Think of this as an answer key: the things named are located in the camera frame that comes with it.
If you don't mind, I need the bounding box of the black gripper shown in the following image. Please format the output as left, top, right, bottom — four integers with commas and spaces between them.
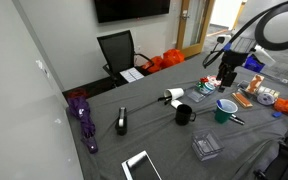
217, 49, 249, 93

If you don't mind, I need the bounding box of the black cup with handle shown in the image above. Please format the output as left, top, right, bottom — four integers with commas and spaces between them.
174, 103, 198, 127

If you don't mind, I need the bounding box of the green plastic cup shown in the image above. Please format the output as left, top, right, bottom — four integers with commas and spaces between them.
213, 98, 239, 125

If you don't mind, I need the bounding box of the white paper cup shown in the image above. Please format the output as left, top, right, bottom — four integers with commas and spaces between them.
163, 86, 186, 101

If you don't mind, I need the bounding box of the red ribbon spool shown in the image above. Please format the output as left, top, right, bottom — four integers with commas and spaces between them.
207, 74, 223, 89

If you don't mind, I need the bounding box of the teal ribbon spool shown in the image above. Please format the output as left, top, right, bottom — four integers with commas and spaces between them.
201, 80, 217, 95

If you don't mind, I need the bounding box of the clear desk organizer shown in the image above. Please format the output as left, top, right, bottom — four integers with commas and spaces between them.
235, 73, 287, 107

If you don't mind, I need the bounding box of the red gift bow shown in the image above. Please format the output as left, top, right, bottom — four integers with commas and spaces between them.
198, 76, 210, 85

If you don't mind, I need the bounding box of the blue marker pen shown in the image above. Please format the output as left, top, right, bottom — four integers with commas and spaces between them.
215, 99, 225, 111

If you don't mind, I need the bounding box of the long wooden rubber stamp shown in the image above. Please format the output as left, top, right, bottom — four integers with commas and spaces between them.
230, 91, 254, 109

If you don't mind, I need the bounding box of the short wooden rubber stamp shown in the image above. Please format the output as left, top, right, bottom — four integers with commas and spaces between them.
244, 73, 266, 95

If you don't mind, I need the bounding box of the clear plastic tray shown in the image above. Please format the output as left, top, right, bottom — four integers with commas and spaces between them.
185, 75, 223, 104

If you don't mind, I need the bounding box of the black marker white end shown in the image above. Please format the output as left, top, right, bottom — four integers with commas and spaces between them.
229, 116, 245, 127

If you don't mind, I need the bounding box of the white ribbon spool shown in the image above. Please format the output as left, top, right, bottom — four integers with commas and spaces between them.
256, 92, 276, 107

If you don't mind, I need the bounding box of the cream tape roll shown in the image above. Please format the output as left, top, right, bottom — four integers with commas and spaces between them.
270, 89, 281, 100
265, 87, 275, 98

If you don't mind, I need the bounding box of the orange plastic bag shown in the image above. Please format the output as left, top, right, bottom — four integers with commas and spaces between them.
161, 48, 186, 70
141, 55, 165, 75

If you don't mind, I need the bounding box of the wooden glass door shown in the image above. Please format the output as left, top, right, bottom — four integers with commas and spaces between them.
175, 0, 216, 60

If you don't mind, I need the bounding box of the clear plastic box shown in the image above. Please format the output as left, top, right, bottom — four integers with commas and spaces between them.
190, 128, 226, 163

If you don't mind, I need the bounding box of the white paper sheet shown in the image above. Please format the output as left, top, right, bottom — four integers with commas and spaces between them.
118, 66, 146, 84

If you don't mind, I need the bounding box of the black mesh office chair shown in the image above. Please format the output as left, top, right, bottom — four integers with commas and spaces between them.
96, 29, 155, 89

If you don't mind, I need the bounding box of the white framed tablet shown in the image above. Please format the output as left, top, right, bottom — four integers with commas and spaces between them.
120, 149, 164, 180

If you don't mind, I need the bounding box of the purple folded umbrella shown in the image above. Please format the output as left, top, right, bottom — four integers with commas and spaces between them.
66, 96, 100, 155

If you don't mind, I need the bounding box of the red bag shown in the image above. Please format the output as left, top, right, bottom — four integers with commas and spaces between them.
66, 87, 89, 100

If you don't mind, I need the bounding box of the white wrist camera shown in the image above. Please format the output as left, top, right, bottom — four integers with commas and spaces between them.
216, 32, 234, 45

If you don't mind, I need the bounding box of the black wall television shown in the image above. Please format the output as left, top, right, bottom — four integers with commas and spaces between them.
93, 0, 171, 25

